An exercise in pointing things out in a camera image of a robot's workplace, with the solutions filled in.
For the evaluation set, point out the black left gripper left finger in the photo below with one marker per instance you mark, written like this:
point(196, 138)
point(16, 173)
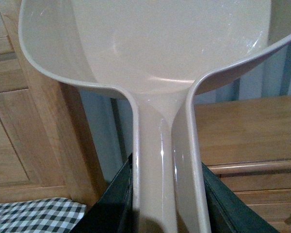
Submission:
point(113, 211)

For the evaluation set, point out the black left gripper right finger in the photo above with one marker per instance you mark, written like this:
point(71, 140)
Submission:
point(227, 213)

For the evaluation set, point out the beige plastic dustpan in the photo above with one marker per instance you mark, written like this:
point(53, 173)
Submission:
point(158, 54)

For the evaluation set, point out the black white checkered bed sheet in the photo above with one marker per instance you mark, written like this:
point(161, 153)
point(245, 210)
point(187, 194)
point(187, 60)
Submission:
point(54, 215)

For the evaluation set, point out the wooden nightstand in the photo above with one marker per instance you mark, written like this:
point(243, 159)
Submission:
point(247, 144)

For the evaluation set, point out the wooden bed frame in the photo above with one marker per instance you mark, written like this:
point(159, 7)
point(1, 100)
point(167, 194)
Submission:
point(46, 147)

